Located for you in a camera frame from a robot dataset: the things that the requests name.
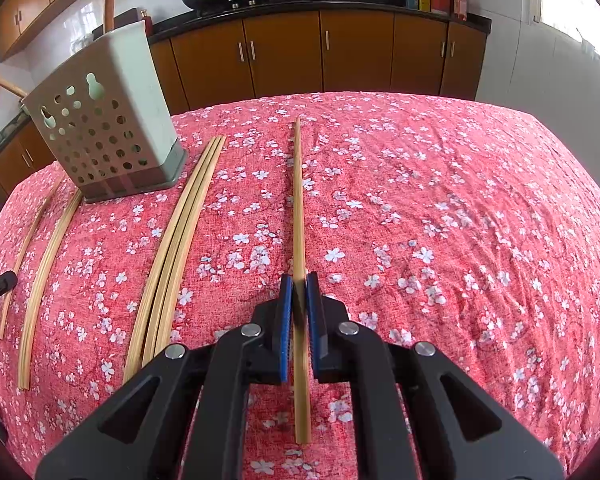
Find brown wooden base cabinets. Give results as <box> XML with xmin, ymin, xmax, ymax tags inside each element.
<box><xmin>0</xmin><ymin>9</ymin><xmax>491</xmax><ymax>221</ymax></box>

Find red floral tablecloth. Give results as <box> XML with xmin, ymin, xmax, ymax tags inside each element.
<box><xmin>0</xmin><ymin>91</ymin><xmax>600</xmax><ymax>480</ymax></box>

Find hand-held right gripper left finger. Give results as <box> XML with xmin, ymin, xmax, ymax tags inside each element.
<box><xmin>35</xmin><ymin>274</ymin><xmax>295</xmax><ymax>480</ymax></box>

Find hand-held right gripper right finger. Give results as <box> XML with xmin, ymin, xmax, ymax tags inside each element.
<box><xmin>305</xmin><ymin>271</ymin><xmax>566</xmax><ymax>480</ymax></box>

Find perforated grey chopstick holder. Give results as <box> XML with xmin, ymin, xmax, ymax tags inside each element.
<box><xmin>21</xmin><ymin>29</ymin><xmax>188</xmax><ymax>205</ymax></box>

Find black kitchen countertop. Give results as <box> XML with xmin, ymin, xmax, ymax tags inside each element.
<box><xmin>0</xmin><ymin>0</ymin><xmax>492</xmax><ymax>171</ymax></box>

